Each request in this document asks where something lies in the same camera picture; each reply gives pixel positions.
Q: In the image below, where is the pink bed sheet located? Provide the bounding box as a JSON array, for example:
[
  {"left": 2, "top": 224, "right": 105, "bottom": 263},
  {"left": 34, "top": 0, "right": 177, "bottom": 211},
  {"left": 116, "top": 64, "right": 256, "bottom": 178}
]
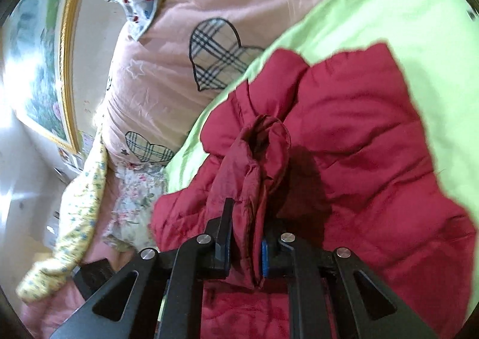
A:
[{"left": 20, "top": 245, "right": 150, "bottom": 339}]

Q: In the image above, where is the pale flower print cloth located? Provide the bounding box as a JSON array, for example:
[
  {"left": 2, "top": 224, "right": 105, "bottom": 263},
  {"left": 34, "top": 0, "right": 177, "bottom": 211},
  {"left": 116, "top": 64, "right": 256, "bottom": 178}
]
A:
[{"left": 103, "top": 163, "right": 169, "bottom": 253}]

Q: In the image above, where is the red quilted jacket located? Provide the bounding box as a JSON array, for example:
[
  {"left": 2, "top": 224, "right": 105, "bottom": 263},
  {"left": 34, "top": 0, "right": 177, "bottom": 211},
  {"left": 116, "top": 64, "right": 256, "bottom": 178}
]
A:
[{"left": 150, "top": 43, "right": 477, "bottom": 339}]

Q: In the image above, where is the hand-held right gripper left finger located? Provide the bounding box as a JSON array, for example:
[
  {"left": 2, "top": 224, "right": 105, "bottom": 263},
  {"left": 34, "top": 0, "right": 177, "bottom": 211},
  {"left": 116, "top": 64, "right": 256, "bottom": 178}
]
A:
[{"left": 48, "top": 197, "right": 235, "bottom": 339}]

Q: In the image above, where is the yellow floral cloth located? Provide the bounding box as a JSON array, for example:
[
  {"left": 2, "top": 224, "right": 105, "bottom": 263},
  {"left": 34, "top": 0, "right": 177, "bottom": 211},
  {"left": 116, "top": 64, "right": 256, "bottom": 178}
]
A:
[{"left": 17, "top": 130, "right": 113, "bottom": 302}]

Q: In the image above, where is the pink quilt with plaid hearts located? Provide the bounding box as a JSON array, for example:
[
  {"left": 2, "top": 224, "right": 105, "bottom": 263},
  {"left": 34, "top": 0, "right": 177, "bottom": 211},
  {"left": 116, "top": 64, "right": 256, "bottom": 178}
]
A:
[{"left": 95, "top": 0, "right": 375, "bottom": 175}]

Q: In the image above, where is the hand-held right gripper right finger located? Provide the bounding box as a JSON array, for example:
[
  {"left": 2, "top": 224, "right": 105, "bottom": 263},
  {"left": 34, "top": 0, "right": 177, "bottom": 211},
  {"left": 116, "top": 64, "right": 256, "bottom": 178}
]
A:
[{"left": 261, "top": 232, "right": 438, "bottom": 339}]

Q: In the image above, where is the gold framed landscape painting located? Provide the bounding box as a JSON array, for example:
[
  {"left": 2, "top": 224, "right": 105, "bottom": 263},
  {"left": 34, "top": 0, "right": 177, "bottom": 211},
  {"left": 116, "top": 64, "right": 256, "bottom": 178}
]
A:
[{"left": 2, "top": 0, "right": 101, "bottom": 154}]

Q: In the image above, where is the light green bed sheet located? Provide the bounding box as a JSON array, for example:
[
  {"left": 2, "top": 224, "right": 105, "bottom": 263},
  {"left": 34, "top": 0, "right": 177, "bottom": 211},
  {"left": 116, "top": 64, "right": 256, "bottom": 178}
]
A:
[{"left": 163, "top": 0, "right": 479, "bottom": 328}]

